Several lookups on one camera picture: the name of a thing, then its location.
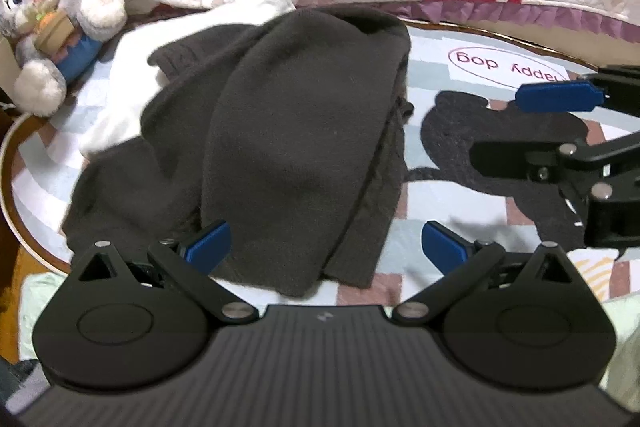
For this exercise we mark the checked mat with dog print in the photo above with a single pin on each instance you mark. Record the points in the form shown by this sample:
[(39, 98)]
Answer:
[(435, 67)]

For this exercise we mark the pale green cloth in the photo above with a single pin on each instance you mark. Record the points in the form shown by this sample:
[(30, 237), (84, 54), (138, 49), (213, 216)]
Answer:
[(40, 307)]

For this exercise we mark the dark grey knit sweater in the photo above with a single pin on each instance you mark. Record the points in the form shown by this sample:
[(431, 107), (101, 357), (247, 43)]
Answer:
[(300, 132)]

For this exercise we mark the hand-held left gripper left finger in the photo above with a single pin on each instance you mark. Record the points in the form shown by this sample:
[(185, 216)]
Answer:
[(207, 246)]

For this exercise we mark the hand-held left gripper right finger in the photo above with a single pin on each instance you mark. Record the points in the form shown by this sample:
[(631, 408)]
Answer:
[(442, 247)]

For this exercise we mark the white garment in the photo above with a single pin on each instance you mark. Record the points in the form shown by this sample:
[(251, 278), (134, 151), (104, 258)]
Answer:
[(130, 72)]

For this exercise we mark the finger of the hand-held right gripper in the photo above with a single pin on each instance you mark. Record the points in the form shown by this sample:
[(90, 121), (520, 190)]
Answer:
[(510, 159), (555, 97)]

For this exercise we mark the beige bed side panel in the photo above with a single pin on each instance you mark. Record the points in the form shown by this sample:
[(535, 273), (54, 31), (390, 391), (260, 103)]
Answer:
[(525, 38)]

